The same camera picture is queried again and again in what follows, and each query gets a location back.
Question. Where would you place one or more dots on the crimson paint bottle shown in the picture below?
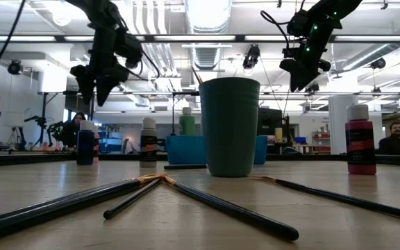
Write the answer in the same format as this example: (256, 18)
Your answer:
(359, 146)

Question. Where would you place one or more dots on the background black robot arm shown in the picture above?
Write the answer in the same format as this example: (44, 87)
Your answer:
(40, 121)

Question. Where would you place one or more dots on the black paintbrush orange bristles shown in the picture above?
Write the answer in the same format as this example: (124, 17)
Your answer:
(342, 198)

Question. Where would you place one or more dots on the red shelf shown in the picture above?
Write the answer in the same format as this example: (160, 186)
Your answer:
(321, 142)

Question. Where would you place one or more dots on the large green paint bottle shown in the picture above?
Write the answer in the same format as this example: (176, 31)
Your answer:
(187, 125)

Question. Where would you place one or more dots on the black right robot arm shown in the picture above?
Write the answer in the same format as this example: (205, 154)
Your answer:
(339, 8)

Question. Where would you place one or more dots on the black brush silver ferrule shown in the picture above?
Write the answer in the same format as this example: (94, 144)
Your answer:
(182, 167)

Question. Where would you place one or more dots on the taupe paint bottle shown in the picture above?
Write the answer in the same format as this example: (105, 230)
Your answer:
(148, 146)

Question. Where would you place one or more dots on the teal plastic bin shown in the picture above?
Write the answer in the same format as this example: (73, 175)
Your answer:
(182, 149)

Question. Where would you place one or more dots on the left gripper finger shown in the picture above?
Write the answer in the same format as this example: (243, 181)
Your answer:
(84, 83)
(111, 78)

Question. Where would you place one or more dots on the navy blue paint bottle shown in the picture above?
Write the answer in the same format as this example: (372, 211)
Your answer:
(85, 146)

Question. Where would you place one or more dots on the black ceiling camera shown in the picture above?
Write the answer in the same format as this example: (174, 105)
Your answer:
(15, 67)
(312, 87)
(378, 63)

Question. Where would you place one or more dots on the black paintbrush gold ferrule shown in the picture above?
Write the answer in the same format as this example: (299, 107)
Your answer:
(197, 75)

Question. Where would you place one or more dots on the thin black paintbrush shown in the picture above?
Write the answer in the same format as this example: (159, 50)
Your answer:
(130, 200)

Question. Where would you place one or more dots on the black table frame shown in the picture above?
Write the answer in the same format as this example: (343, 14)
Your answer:
(394, 159)

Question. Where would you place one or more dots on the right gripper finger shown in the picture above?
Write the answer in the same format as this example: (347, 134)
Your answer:
(293, 78)
(306, 78)

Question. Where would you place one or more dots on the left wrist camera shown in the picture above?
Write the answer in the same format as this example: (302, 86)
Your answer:
(130, 50)

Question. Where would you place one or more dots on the teal plastic cup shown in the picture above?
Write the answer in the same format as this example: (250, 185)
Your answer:
(229, 132)

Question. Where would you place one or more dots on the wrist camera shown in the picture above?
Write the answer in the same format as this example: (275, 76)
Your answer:
(130, 50)
(297, 24)

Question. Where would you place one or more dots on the blue storage shelf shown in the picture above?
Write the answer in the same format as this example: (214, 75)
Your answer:
(111, 140)

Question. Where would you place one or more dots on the black overhead camera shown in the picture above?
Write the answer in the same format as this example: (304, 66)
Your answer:
(252, 57)

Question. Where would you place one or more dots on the black overhead frame bar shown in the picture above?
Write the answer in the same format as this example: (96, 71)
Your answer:
(240, 38)

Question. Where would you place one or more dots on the black monitor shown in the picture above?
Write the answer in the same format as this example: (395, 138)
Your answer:
(271, 121)

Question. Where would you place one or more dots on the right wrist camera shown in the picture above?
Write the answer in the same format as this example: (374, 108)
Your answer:
(297, 24)

